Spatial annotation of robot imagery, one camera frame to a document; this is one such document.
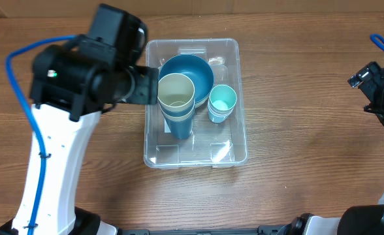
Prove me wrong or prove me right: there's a cream bowl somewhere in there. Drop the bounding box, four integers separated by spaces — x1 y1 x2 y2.
195 87 211 103
195 97 208 108

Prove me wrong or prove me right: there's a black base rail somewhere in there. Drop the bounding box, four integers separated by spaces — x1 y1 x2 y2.
117 225 291 235

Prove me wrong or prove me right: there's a light blue small cup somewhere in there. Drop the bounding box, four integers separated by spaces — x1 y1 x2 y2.
208 112 228 123

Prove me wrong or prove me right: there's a clear plastic storage bin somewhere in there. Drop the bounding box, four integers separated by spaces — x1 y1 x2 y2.
144 39 248 169

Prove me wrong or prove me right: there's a dark blue tall cup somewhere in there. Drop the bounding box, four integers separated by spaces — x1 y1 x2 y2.
160 105 195 117
165 117 193 139

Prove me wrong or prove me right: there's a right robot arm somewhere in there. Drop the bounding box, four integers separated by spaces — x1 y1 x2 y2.
278 61 384 235

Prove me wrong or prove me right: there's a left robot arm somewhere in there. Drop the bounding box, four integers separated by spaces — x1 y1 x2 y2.
0 4 159 235

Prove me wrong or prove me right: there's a grey small cup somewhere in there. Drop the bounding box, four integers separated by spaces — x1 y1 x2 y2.
208 100 234 116

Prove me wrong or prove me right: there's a white label in bin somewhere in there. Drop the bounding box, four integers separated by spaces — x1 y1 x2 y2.
164 120 171 133

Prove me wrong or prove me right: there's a beige tall cup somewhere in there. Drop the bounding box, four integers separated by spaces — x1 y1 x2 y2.
158 73 195 111
163 110 195 122

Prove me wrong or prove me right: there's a mint green small cup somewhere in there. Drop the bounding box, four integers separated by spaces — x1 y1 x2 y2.
209 84 237 113

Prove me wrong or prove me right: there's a dark blue bowl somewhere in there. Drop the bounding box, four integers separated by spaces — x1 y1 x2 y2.
159 54 215 90

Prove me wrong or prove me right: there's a pink small cup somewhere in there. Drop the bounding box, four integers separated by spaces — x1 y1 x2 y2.
208 106 232 116

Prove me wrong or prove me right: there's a left blue cable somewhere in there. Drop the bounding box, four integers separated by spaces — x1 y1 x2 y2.
5 35 78 235

